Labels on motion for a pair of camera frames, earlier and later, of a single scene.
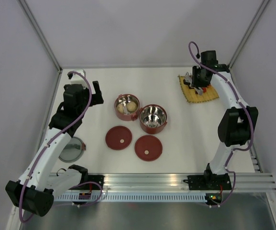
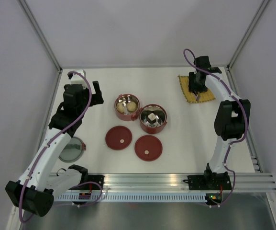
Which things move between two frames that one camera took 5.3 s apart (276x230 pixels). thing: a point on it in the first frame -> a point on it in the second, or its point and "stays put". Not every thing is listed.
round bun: [120, 108] stays put
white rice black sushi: [188, 82] -> [152, 117]
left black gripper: [96, 98] stays put
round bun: [131, 106] stays put
